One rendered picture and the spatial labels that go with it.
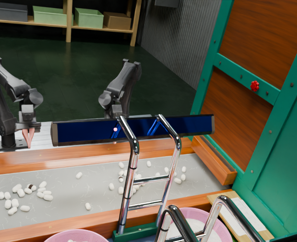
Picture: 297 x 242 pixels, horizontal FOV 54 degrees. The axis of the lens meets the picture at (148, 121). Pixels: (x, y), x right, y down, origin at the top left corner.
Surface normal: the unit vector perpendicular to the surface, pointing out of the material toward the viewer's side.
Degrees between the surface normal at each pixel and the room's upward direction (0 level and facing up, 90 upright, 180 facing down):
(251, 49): 90
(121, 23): 90
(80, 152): 0
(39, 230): 0
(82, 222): 0
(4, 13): 90
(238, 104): 90
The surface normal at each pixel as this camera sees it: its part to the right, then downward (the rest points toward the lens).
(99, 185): 0.18, -0.85
